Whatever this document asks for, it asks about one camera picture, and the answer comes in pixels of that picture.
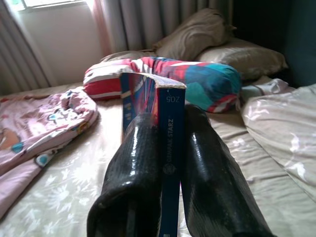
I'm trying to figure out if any pink curtain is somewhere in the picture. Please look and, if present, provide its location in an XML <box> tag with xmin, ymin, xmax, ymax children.
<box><xmin>91</xmin><ymin>0</ymin><xmax>113</xmax><ymax>59</ymax></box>

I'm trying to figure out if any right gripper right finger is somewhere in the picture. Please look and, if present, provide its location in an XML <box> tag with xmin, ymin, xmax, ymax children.
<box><xmin>181</xmin><ymin>105</ymin><xmax>276</xmax><ymax>237</ymax></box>

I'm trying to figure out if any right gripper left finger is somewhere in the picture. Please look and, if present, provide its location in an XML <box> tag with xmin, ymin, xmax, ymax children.
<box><xmin>86</xmin><ymin>113</ymin><xmax>162</xmax><ymax>237</ymax></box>

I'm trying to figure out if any grey pleated curtain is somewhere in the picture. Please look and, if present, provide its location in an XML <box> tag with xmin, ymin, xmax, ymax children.
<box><xmin>101</xmin><ymin>0</ymin><xmax>235</xmax><ymax>52</ymax></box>
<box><xmin>0</xmin><ymin>0</ymin><xmax>51</xmax><ymax>96</ymax></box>

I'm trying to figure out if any beige floral bed sheet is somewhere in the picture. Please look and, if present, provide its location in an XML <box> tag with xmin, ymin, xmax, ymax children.
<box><xmin>0</xmin><ymin>75</ymin><xmax>316</xmax><ymax>237</ymax></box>

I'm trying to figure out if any red blue striped bolster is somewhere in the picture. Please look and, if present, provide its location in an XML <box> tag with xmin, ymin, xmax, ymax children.
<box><xmin>82</xmin><ymin>56</ymin><xmax>242</xmax><ymax>114</ymax></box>

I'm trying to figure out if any bright window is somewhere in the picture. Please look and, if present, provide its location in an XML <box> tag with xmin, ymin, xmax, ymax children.
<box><xmin>21</xmin><ymin>0</ymin><xmax>87</xmax><ymax>12</ymax></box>

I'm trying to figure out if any folded beige floral duvet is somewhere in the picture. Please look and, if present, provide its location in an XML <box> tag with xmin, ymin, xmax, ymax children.
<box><xmin>240</xmin><ymin>83</ymin><xmax>316</xmax><ymax>200</ymax></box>

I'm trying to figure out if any dark blue upholstered furniture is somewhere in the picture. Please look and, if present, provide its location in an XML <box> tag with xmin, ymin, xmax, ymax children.
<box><xmin>233</xmin><ymin>0</ymin><xmax>316</xmax><ymax>87</ymax></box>

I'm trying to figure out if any beige satin pillow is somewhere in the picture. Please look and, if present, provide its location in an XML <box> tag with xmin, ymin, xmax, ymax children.
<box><xmin>100</xmin><ymin>49</ymin><xmax>158</xmax><ymax>63</ymax></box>
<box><xmin>196</xmin><ymin>37</ymin><xmax>289</xmax><ymax>81</ymax></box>
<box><xmin>152</xmin><ymin>8</ymin><xmax>237</xmax><ymax>61</ymax></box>

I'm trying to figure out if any pink cartoon print blanket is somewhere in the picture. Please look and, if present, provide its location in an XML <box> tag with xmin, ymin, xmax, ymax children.
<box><xmin>0</xmin><ymin>89</ymin><xmax>99</xmax><ymax>220</ymax></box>

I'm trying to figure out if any white printed cloth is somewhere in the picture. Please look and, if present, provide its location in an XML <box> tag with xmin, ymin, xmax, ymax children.
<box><xmin>240</xmin><ymin>78</ymin><xmax>290</xmax><ymax>99</ymax></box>

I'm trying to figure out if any pink blue comic book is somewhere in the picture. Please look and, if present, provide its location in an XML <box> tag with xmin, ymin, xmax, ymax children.
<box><xmin>119</xmin><ymin>72</ymin><xmax>186</xmax><ymax>237</ymax></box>

